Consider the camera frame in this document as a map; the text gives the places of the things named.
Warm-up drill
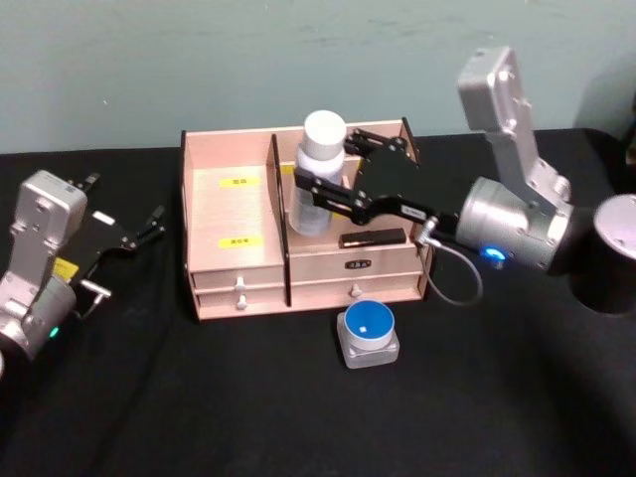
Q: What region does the small black rectangular stick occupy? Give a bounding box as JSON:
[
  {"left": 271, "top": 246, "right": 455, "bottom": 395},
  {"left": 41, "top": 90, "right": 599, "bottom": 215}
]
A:
[{"left": 339, "top": 228, "right": 405, "bottom": 250}]

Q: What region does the black table cloth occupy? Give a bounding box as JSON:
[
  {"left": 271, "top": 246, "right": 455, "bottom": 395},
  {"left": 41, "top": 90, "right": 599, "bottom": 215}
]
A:
[{"left": 0, "top": 126, "right": 636, "bottom": 477}]

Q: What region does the wooden drawer with white knob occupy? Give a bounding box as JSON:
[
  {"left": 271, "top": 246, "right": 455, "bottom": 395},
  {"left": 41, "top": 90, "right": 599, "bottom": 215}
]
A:
[
  {"left": 195, "top": 290, "right": 288, "bottom": 314},
  {"left": 190, "top": 270, "right": 287, "bottom": 293}
]

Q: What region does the clear jar with blue lid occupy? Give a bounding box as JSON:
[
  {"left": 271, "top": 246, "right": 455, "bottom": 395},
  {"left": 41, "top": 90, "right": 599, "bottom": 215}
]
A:
[{"left": 336, "top": 299, "right": 401, "bottom": 371}]

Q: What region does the wooden desk organizer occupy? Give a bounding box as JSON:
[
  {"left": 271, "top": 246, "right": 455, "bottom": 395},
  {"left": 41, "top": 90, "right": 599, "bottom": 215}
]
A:
[{"left": 179, "top": 116, "right": 434, "bottom": 325}]

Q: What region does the wide wooden drawer, white knob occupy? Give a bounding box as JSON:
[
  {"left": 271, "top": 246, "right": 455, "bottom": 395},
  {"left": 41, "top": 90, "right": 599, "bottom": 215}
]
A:
[{"left": 290, "top": 277, "right": 424, "bottom": 306}]

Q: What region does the clear bottle with white cap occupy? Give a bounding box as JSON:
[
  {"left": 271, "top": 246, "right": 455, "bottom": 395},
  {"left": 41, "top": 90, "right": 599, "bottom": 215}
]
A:
[{"left": 287, "top": 109, "right": 348, "bottom": 238}]

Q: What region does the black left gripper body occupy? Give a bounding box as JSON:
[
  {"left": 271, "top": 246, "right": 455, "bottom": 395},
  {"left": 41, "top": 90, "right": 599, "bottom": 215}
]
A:
[{"left": 52, "top": 209, "right": 140, "bottom": 289}]

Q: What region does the grey right wrist cable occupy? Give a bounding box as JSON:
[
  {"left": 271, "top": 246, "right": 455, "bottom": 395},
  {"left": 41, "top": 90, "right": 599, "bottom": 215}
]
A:
[{"left": 414, "top": 216, "right": 485, "bottom": 306}]

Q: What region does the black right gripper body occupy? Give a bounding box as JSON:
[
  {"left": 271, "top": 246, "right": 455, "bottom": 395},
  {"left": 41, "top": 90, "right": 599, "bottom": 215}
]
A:
[{"left": 354, "top": 146, "right": 463, "bottom": 240}]

